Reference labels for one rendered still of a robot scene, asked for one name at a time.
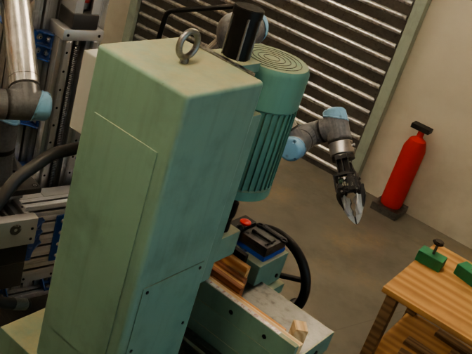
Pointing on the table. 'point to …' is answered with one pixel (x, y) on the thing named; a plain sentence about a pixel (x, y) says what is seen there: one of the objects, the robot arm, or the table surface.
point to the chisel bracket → (227, 243)
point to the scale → (244, 307)
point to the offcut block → (298, 330)
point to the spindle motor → (272, 118)
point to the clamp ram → (241, 253)
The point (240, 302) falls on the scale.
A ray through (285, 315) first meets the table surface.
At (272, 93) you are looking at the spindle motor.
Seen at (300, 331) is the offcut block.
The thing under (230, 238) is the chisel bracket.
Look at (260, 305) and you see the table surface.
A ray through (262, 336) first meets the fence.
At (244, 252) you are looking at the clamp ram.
